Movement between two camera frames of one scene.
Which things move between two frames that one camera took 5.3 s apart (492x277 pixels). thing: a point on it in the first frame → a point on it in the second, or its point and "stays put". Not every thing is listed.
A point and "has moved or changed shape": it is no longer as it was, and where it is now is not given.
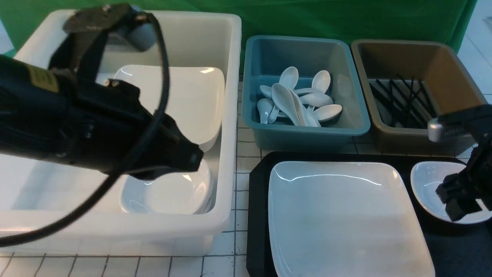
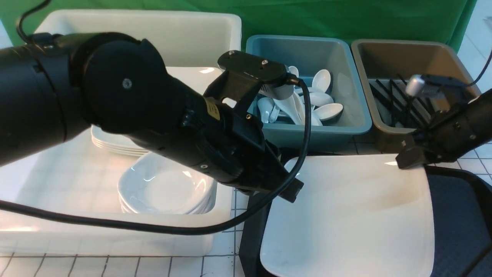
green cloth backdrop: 429,20 stays put
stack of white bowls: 190,192 stays put
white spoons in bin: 308,107 stays put
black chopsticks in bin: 408,104 stays put
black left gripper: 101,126 → 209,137
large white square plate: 344,219 has moved or changed shape
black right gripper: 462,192 → 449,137
